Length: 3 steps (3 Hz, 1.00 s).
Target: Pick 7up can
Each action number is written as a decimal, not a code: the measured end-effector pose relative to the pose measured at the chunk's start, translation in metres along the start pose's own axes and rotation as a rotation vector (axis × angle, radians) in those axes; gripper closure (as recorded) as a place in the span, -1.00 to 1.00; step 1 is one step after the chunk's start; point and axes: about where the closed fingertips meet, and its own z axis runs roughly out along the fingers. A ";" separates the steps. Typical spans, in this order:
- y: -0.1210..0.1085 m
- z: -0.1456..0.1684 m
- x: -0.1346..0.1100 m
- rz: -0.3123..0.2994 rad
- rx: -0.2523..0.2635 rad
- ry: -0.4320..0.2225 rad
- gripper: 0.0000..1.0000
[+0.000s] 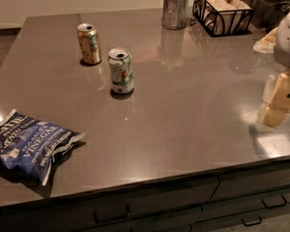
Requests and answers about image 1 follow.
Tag black wire napkin basket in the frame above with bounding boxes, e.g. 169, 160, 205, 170
191, 0, 254, 38

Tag brown paper napkins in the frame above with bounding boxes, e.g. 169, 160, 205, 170
197, 0, 252, 36

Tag dark cabinet drawer right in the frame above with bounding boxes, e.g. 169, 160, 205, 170
189, 162, 290, 232

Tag dark cabinet drawer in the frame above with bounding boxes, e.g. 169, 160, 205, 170
0, 177, 219, 232
189, 162, 290, 232

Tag dark cabinet drawer left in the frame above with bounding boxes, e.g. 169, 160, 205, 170
0, 177, 219, 232

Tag metal utensil cup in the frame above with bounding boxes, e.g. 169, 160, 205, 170
161, 0, 189, 30

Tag blue potato chip bag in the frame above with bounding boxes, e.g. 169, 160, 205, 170
0, 109, 85, 186

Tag gold soda can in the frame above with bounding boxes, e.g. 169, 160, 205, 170
77, 23, 102, 65

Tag green white 7up can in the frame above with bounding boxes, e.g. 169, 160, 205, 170
108, 47, 133, 95

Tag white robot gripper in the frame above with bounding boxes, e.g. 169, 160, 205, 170
255, 12, 290, 131

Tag yellow snack bag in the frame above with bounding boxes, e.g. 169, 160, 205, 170
253, 27, 277, 54

